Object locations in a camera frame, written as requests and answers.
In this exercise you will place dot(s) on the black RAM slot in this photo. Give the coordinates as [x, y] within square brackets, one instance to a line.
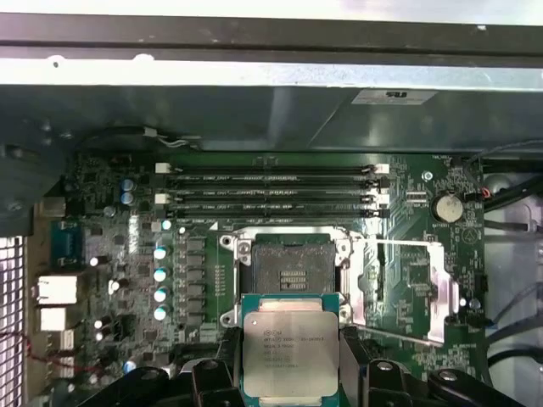
[271, 183]
[271, 197]
[271, 169]
[271, 210]

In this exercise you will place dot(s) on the small white sticker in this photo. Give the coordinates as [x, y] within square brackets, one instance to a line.
[394, 97]

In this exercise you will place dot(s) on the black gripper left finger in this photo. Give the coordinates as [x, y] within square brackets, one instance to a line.
[212, 386]

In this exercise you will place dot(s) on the metal socket cover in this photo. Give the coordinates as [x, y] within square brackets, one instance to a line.
[441, 292]

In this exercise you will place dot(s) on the grey metal drive cage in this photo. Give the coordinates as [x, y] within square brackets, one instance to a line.
[509, 254]

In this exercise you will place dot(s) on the silver coin battery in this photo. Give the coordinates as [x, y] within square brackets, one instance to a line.
[446, 207]

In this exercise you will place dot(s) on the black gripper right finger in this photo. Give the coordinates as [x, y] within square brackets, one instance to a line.
[386, 386]

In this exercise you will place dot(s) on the blue port connector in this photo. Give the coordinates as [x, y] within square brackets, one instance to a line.
[68, 243]

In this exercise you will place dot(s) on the silver port block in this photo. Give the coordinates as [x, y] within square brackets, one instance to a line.
[54, 319]
[57, 289]

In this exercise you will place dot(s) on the silver CPU green substrate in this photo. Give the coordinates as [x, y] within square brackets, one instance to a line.
[288, 352]

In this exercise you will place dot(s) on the green motherboard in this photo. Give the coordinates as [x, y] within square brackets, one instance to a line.
[394, 229]

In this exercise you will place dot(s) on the CPU socket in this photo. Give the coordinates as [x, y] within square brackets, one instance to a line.
[292, 254]

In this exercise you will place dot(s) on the silver round capacitor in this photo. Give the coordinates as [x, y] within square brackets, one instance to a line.
[160, 313]
[160, 253]
[127, 184]
[126, 198]
[160, 274]
[160, 293]
[166, 224]

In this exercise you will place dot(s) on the black open PC case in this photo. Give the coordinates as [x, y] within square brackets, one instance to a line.
[169, 118]

